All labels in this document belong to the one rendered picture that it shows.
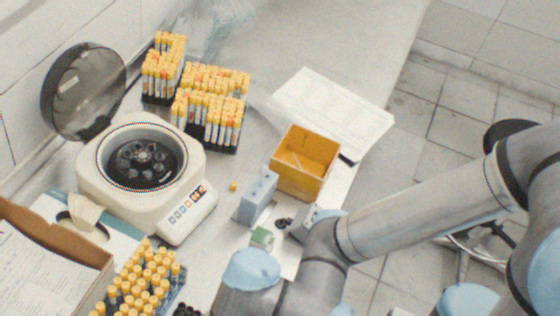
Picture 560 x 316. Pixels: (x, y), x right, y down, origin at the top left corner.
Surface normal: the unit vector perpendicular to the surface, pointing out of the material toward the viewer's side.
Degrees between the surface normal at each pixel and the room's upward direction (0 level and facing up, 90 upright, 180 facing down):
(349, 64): 0
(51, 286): 1
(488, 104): 0
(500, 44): 90
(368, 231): 68
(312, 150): 90
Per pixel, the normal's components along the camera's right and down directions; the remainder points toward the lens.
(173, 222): 0.44, -0.39
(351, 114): 0.10, -0.66
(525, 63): -0.44, 0.64
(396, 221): -0.77, 0.04
